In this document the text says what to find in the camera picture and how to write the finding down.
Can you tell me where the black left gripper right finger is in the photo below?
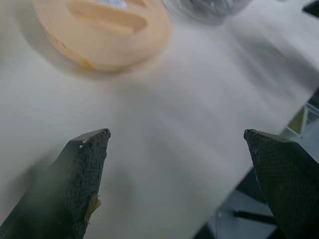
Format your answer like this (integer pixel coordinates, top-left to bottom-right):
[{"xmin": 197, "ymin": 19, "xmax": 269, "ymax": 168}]
[{"xmin": 243, "ymin": 128, "xmax": 319, "ymax": 239}]

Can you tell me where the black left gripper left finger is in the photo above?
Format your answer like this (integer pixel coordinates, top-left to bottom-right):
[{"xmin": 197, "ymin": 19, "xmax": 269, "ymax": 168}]
[{"xmin": 0, "ymin": 128, "xmax": 111, "ymax": 239}]

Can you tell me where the yellowish food scrap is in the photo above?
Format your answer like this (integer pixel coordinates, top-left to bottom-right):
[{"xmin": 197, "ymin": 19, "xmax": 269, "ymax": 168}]
[{"xmin": 84, "ymin": 194, "xmax": 103, "ymax": 225}]

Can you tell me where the black metal bar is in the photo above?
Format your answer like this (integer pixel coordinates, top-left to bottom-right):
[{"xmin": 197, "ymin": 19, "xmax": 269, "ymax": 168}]
[{"xmin": 233, "ymin": 210, "xmax": 278, "ymax": 225}]

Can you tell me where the peach round plastic lid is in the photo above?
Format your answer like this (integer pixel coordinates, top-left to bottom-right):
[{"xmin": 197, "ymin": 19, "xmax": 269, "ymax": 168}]
[{"xmin": 32, "ymin": 0, "xmax": 172, "ymax": 73}]

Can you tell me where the black angular object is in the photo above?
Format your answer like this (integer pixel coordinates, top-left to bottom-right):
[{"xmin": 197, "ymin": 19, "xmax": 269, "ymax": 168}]
[{"xmin": 301, "ymin": 0, "xmax": 319, "ymax": 17}]

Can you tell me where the clear blender jar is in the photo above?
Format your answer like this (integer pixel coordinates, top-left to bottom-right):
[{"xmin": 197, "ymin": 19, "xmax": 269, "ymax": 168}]
[{"xmin": 161, "ymin": 0, "xmax": 249, "ymax": 25}]

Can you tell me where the white frame with green panel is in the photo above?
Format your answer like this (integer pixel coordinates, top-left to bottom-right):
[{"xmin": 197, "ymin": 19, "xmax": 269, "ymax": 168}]
[{"xmin": 280, "ymin": 101, "xmax": 319, "ymax": 140}]

